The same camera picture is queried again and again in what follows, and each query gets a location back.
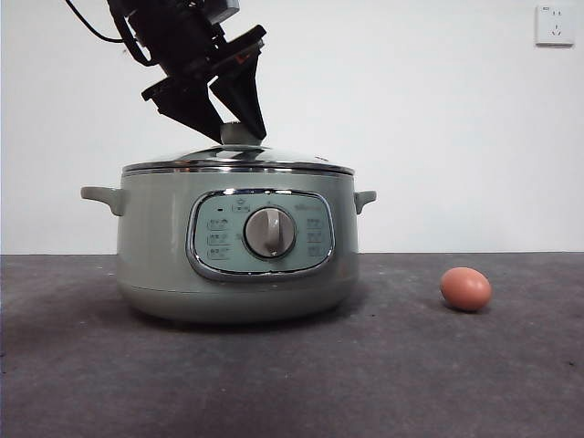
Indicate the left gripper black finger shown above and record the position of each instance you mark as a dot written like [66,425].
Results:
[191,109]
[242,96]

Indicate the glass lid with green knob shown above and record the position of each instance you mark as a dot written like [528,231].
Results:
[232,135]

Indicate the brown egg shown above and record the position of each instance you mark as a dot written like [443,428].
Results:
[465,289]

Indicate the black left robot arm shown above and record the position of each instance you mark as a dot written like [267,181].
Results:
[155,27]

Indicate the sage green electric cooking pot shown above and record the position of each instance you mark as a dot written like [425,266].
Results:
[155,237]

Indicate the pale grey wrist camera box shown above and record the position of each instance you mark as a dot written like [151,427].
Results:
[226,9]

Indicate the white wall socket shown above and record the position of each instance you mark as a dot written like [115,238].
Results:
[555,25]

